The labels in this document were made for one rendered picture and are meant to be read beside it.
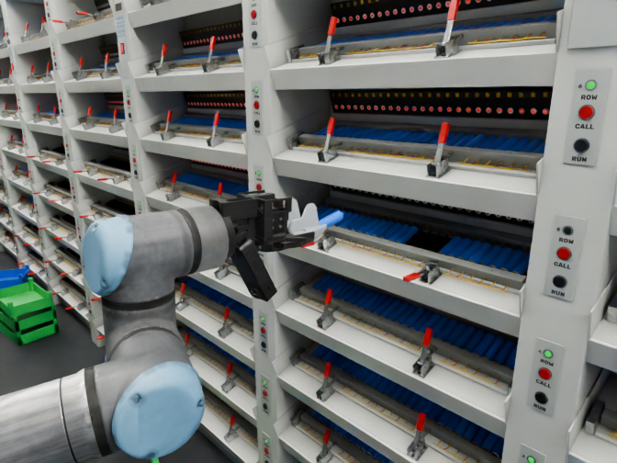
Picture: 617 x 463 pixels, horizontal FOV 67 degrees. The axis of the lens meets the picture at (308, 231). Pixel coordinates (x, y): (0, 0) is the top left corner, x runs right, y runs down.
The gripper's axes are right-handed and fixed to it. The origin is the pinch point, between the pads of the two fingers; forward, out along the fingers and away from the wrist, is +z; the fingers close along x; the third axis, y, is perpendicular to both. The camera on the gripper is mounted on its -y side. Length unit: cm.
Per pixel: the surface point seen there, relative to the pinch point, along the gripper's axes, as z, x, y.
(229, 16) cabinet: 32, 75, 45
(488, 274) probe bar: 21.2, -21.6, -6.3
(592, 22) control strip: 14.9, -32.8, 32.1
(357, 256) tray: 18.1, 5.7, -10.0
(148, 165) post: 16, 101, -2
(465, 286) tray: 19.7, -18.5, -9.2
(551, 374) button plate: 17.0, -35.5, -17.4
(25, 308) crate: -9, 199, -85
